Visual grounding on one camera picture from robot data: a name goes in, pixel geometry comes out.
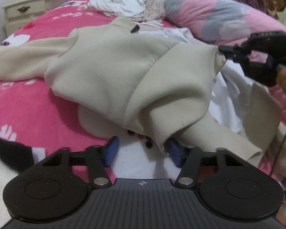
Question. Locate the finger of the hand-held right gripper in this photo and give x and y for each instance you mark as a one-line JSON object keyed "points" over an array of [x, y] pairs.
{"points": [[238, 58], [231, 49]]}

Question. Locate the pink floral bed blanket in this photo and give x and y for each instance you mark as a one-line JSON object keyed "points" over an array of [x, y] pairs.
{"points": [[26, 105]]}

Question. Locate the pink grey floral quilt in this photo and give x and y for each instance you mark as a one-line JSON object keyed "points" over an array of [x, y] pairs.
{"points": [[216, 14]]}

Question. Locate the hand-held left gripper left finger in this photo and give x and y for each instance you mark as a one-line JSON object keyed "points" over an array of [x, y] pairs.
{"points": [[110, 151]]}

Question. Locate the beige jacket with black trim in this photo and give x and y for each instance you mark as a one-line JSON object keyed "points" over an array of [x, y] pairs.
{"points": [[109, 71]]}

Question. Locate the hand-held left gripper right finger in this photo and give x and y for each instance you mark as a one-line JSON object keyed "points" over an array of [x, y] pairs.
{"points": [[175, 153]]}

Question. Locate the white clothing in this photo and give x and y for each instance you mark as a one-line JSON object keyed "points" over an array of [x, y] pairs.
{"points": [[119, 2]]}

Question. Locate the pink checked clothing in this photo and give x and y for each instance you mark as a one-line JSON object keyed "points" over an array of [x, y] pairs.
{"points": [[155, 8]]}

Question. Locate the cream nightstand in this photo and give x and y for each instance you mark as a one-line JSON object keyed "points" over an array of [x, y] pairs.
{"points": [[31, 7]]}

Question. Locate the dark cloth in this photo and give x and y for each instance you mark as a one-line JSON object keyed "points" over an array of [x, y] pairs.
{"points": [[12, 152]]}

